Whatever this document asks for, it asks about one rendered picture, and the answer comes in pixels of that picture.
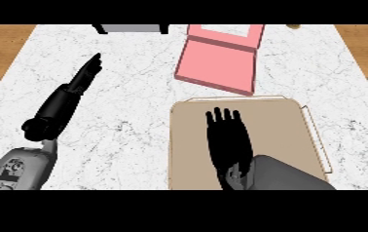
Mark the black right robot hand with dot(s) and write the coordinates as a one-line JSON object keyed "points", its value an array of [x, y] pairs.
{"points": [[228, 138]]}

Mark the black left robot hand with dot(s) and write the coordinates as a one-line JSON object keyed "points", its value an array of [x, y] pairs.
{"points": [[58, 105]]}

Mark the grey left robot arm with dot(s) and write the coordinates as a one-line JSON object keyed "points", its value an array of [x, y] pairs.
{"points": [[27, 168]]}

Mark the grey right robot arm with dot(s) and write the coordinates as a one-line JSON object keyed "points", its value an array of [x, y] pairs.
{"points": [[283, 174]]}

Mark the beige tray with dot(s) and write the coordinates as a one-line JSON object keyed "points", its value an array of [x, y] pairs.
{"points": [[283, 128]]}

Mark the pink cardboard box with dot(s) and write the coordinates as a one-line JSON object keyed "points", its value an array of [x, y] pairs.
{"points": [[218, 63]]}

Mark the grey and black appliance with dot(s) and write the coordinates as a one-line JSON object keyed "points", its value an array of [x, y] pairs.
{"points": [[131, 28]]}

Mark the small olive round object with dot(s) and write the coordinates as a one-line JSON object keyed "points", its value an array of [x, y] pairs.
{"points": [[293, 26]]}

